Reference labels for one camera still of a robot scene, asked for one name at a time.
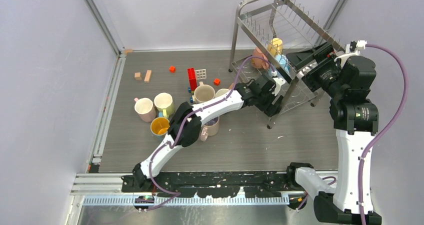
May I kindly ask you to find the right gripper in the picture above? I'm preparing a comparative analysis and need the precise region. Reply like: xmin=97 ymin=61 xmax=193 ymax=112
xmin=286 ymin=40 xmax=347 ymax=99

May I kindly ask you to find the light blue cup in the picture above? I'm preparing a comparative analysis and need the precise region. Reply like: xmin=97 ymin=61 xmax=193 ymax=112
xmin=275 ymin=54 xmax=291 ymax=74

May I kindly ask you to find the black glossy mug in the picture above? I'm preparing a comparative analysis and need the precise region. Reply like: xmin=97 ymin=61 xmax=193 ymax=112
xmin=215 ymin=88 xmax=230 ymax=98

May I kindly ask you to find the cream floral mug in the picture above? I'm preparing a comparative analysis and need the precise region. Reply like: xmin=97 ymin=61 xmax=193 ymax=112
xmin=193 ymin=81 xmax=216 ymax=104

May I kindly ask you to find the pink cup rack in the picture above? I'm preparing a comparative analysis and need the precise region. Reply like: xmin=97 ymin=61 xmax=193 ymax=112
xmin=199 ymin=116 xmax=220 ymax=142

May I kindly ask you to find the pale yellow mug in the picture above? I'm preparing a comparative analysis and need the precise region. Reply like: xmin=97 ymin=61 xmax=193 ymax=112
xmin=153 ymin=92 xmax=175 ymax=119

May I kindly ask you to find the blue patterned mug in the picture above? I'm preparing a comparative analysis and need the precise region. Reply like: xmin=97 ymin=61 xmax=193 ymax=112
xmin=150 ymin=112 xmax=170 ymax=141

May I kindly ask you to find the pink faceted mug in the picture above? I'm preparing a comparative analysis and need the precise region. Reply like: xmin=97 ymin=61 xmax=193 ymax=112
xmin=134 ymin=97 xmax=157 ymax=123

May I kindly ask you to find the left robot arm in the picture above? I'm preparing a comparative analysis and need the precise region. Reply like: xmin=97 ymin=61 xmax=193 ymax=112
xmin=132 ymin=73 xmax=286 ymax=192

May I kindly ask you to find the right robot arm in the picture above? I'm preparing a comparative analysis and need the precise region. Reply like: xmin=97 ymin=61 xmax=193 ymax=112
xmin=285 ymin=40 xmax=382 ymax=225

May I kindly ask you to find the steel dish rack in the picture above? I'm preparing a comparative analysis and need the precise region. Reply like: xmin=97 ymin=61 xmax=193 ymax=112
xmin=228 ymin=0 xmax=345 ymax=113

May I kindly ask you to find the small yellow cup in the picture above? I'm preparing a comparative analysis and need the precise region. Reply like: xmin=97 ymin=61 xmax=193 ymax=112
xmin=267 ymin=38 xmax=283 ymax=57

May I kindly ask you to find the small salmon cup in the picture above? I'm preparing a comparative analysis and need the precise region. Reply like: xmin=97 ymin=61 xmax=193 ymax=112
xmin=251 ymin=47 xmax=270 ymax=70

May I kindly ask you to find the orange cube near grid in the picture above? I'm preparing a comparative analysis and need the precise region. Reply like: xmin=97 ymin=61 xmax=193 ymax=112
xmin=213 ymin=78 xmax=221 ymax=86

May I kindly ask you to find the white window grid piece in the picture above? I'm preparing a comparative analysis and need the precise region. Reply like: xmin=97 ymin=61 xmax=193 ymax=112
xmin=194 ymin=69 xmax=207 ymax=80

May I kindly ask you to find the red duplo block tower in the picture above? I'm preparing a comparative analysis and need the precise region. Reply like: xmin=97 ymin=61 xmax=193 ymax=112
xmin=187 ymin=68 xmax=198 ymax=93

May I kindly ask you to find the orange cube far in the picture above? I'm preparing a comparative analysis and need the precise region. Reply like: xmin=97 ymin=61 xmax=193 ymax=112
xmin=169 ymin=66 xmax=176 ymax=73

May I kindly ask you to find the tan wooden block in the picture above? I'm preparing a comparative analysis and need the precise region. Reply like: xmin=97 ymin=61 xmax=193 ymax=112
xmin=144 ymin=70 xmax=152 ymax=83

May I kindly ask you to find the small tan wooden cube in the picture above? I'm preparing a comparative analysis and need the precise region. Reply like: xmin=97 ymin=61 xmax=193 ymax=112
xmin=134 ymin=72 xmax=143 ymax=81

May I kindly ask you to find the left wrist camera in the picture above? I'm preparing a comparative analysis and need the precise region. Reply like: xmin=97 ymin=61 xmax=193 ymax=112
xmin=268 ymin=70 xmax=287 ymax=96

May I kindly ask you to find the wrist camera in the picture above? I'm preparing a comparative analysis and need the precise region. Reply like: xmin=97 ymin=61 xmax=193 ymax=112
xmin=334 ymin=40 xmax=368 ymax=67
xmin=268 ymin=70 xmax=287 ymax=96

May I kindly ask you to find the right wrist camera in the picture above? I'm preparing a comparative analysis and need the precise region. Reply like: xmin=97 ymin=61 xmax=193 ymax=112
xmin=334 ymin=40 xmax=368 ymax=67

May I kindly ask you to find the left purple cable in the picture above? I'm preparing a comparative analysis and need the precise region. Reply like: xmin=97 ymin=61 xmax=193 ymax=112
xmin=145 ymin=55 xmax=277 ymax=211

